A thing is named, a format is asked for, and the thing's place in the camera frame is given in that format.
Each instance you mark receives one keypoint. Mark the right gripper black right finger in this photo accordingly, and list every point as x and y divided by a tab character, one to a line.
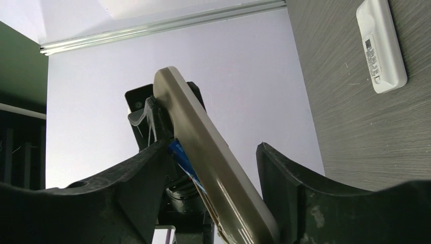
310	208

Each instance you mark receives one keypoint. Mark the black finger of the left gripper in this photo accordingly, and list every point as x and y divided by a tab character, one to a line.
165	111

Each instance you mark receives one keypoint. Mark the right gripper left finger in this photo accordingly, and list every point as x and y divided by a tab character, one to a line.
118	205

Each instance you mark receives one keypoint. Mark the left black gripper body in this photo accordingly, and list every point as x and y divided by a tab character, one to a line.
182	208

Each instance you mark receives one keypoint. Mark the white remote with buttons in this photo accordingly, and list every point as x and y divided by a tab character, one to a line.
238	211

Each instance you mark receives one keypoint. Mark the white remote face down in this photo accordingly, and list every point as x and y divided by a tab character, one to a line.
381	47

